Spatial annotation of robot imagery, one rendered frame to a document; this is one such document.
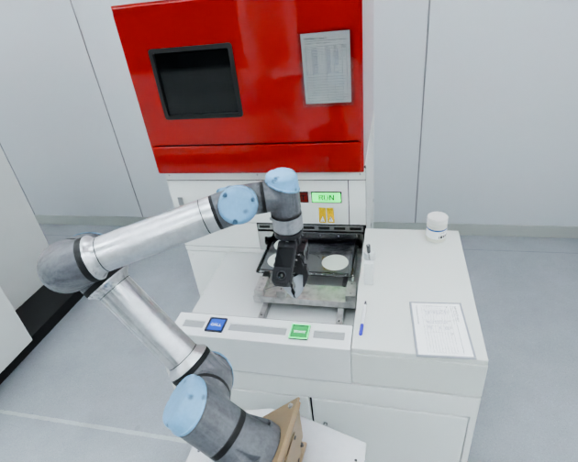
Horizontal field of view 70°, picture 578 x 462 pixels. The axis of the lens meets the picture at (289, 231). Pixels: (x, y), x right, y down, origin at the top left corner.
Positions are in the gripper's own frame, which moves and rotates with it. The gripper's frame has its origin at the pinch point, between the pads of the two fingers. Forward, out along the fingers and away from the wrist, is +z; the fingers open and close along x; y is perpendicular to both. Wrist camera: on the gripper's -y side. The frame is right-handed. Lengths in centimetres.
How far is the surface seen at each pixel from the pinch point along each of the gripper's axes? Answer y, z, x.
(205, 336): -4.0, 14.9, 27.9
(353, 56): 54, -50, -12
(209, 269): 59, 40, 57
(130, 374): 48, 111, 117
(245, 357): -4.0, 22.3, 16.4
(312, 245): 55, 21, 6
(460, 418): -4, 38, -45
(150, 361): 58, 111, 110
